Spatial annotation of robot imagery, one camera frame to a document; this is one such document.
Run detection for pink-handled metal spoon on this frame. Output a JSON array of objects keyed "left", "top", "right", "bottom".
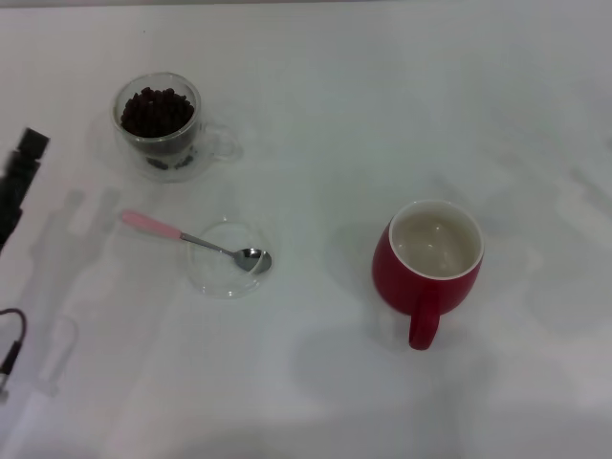
[{"left": 120, "top": 208, "right": 273, "bottom": 276}]

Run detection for double-walled glass cup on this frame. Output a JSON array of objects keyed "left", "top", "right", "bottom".
[{"left": 112, "top": 71, "right": 243, "bottom": 184}]

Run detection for red ceramic mug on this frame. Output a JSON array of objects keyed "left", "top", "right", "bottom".
[{"left": 371, "top": 199, "right": 485, "bottom": 352}]

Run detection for coffee beans in glass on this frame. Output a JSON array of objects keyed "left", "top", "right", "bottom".
[{"left": 119, "top": 86, "right": 196, "bottom": 139}]

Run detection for clear glass saucer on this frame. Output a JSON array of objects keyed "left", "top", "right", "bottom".
[{"left": 179, "top": 214, "right": 276, "bottom": 301}]

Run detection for black cable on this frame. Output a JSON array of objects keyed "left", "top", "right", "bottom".
[{"left": 0, "top": 308, "right": 28, "bottom": 404}]

